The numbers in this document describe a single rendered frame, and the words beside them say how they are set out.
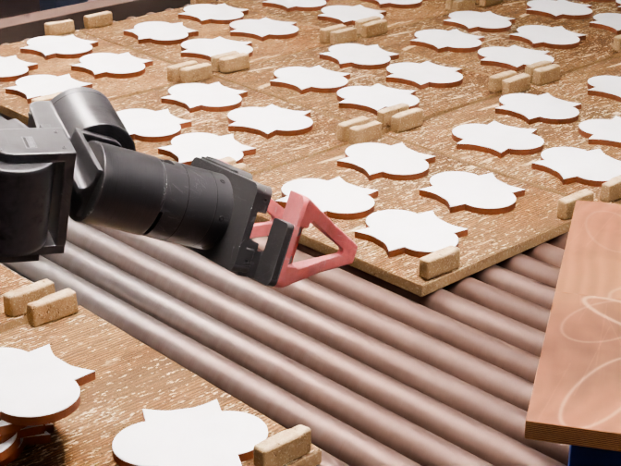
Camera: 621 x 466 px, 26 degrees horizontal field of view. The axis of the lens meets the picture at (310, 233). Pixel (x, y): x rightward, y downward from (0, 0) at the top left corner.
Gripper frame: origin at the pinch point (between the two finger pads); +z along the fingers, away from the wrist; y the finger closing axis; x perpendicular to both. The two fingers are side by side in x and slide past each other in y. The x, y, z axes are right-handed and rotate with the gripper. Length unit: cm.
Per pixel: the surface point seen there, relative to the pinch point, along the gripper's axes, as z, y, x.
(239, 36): 70, 144, -18
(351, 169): 54, 73, -2
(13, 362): -6.8, 31.0, 22.0
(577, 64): 111, 96, -31
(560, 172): 75, 55, -11
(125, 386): 6.8, 33.5, 23.4
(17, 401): -8.5, 24.1, 23.6
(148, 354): 11.1, 38.5, 20.9
